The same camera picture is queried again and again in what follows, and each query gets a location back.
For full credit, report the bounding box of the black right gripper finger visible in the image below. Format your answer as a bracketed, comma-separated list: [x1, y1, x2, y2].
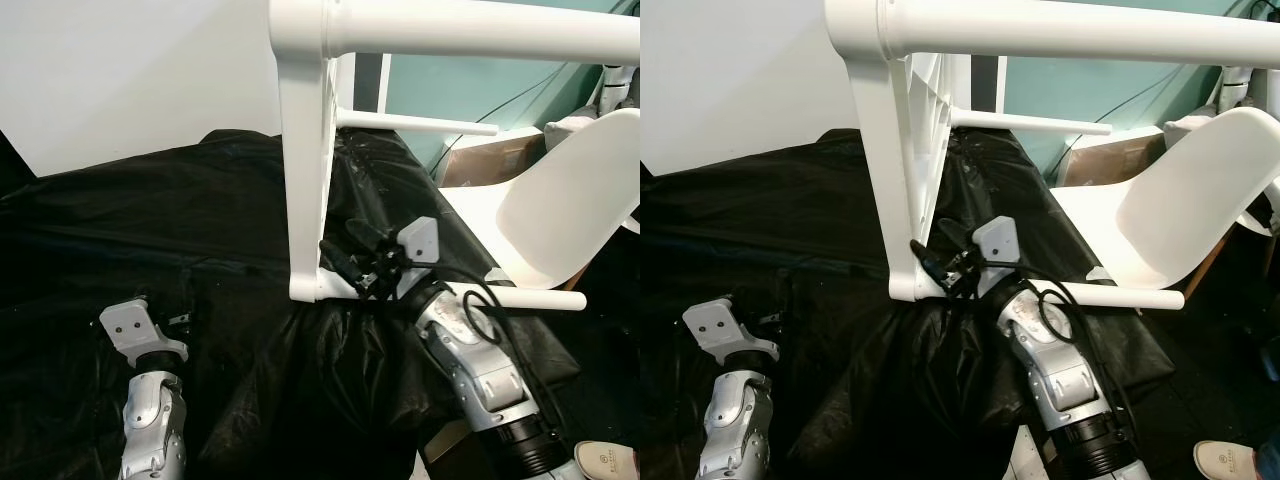
[345, 220, 391, 251]
[938, 218, 979, 251]
[909, 238, 941, 279]
[319, 238, 353, 279]

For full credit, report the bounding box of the white plastic table top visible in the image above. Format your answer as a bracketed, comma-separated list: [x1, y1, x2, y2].
[825, 0, 976, 304]
[268, 0, 358, 304]

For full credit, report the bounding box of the black cloth cover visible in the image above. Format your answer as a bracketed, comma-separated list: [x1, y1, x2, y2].
[640, 128, 1176, 480]
[0, 128, 583, 480]

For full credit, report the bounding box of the brown cardboard box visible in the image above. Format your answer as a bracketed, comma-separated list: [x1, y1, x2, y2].
[440, 138, 548, 189]

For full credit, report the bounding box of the white plastic chair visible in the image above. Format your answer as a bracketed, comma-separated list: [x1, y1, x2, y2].
[440, 108, 641, 293]
[1050, 106, 1280, 293]

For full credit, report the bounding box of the white slipper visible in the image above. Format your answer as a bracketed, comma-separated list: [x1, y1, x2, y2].
[575, 440, 641, 480]
[1195, 440, 1263, 480]

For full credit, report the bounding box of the grey cushion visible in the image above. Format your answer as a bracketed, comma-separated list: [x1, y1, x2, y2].
[545, 114, 601, 139]
[1165, 114, 1221, 139]

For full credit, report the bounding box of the white grey machine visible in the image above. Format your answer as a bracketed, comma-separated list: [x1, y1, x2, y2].
[595, 64, 641, 111]
[1215, 66, 1280, 113]

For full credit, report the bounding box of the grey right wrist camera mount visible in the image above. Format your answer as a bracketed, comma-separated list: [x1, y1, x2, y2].
[972, 217, 1021, 271]
[395, 217, 441, 271]

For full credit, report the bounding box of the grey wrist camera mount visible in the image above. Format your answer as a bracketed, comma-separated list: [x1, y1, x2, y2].
[395, 217, 441, 271]
[682, 298, 779, 363]
[98, 298, 189, 363]
[972, 217, 1021, 271]

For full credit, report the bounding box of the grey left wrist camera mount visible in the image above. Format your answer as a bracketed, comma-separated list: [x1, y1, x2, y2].
[682, 298, 779, 363]
[98, 298, 189, 363]

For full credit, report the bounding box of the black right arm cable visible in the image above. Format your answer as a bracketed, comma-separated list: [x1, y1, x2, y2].
[985, 262, 1081, 346]
[400, 265, 503, 346]

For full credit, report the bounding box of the black vertical post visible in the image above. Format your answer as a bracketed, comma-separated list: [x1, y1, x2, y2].
[355, 55, 391, 113]
[972, 55, 1006, 113]

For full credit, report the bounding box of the thin black wall cable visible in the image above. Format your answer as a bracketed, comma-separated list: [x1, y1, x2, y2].
[440, 62, 571, 161]
[1055, 66, 1201, 161]

